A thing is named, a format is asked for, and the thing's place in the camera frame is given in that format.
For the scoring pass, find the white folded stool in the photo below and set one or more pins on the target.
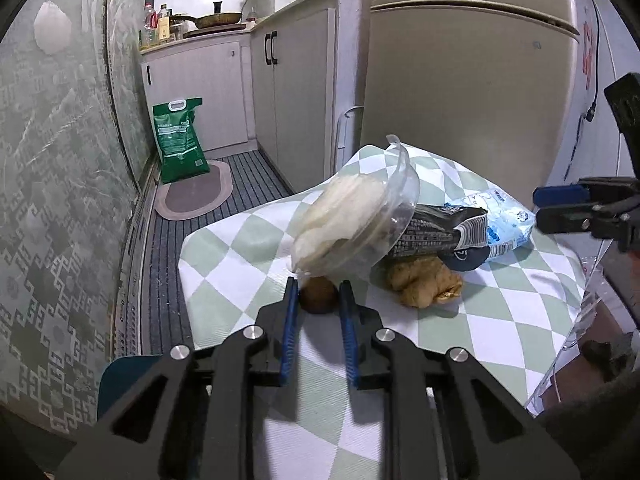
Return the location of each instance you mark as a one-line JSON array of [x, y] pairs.
[[345, 135]]

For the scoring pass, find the beige refrigerator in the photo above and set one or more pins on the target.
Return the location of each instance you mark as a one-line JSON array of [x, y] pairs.
[[450, 85]]

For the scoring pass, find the frosted sliding glass door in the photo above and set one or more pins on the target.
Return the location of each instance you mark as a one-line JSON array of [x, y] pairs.
[[60, 185]]

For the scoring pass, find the dark cap sauce bottle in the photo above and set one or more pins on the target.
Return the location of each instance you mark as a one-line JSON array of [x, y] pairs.
[[164, 22]]

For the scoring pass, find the oval brown floor mat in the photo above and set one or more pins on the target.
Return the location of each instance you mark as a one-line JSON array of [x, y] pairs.
[[195, 197]]

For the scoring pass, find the green rice bag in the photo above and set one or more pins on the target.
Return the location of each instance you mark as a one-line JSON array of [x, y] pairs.
[[177, 145]]

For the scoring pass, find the clear plastic food container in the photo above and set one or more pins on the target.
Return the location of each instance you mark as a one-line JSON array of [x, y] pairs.
[[395, 195]]

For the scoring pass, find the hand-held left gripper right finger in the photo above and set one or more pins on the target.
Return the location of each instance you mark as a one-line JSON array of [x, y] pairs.
[[348, 342]]

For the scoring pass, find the ginger root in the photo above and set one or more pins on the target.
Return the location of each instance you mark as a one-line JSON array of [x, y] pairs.
[[420, 280]]

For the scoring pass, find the induction cooker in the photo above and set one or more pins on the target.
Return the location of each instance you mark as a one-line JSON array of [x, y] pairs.
[[215, 31]]

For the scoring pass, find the dark teal chair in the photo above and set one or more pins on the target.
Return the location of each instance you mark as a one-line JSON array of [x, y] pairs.
[[120, 375]]

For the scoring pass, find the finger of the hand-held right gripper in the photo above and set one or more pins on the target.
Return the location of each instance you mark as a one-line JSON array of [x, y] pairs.
[[562, 219], [560, 195]]

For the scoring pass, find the black snack bag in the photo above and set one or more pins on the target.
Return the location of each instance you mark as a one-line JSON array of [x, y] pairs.
[[440, 230]]

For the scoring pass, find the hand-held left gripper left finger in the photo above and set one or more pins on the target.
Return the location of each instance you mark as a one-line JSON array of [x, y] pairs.
[[289, 332]]

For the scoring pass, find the blue white plastic bag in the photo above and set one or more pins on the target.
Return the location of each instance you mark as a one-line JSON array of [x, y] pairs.
[[507, 225]]

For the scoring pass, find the frying pan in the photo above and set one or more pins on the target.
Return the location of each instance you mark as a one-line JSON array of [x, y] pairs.
[[217, 19]]

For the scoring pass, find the red cap oil bottle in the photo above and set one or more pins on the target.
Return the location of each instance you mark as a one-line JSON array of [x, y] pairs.
[[149, 25]]

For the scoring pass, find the white round food slices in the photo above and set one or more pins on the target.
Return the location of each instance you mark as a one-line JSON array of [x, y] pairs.
[[335, 215]]

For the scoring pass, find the brown kiwi fruit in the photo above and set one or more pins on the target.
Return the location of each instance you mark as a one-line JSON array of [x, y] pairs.
[[317, 296]]

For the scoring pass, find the green white checkered tablecloth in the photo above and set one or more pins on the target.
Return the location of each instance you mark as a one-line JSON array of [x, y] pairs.
[[240, 260]]

